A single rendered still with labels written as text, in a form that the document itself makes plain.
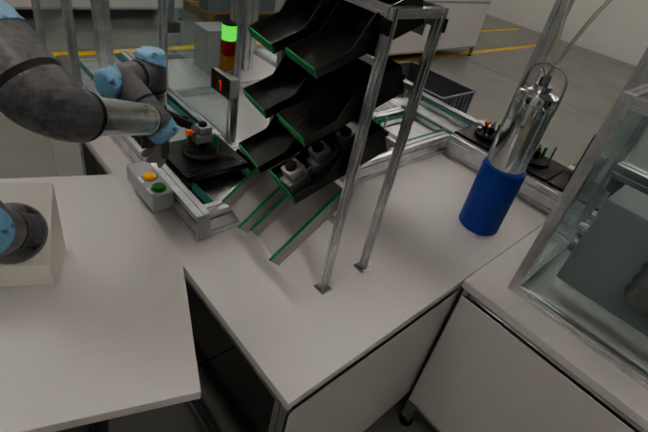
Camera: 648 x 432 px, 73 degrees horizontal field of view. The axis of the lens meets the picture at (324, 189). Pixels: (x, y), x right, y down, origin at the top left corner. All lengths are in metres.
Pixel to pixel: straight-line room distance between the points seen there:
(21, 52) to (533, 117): 1.36
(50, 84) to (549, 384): 1.47
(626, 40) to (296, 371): 10.95
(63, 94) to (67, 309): 0.65
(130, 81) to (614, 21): 11.04
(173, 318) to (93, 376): 0.22
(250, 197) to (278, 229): 0.15
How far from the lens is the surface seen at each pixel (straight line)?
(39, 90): 0.80
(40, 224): 1.29
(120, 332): 1.23
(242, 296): 1.28
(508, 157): 1.63
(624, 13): 11.63
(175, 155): 1.64
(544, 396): 1.63
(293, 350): 1.19
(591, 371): 1.53
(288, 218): 1.23
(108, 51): 2.40
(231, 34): 1.57
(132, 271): 1.36
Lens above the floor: 1.82
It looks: 33 degrees down
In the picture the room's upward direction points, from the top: 12 degrees clockwise
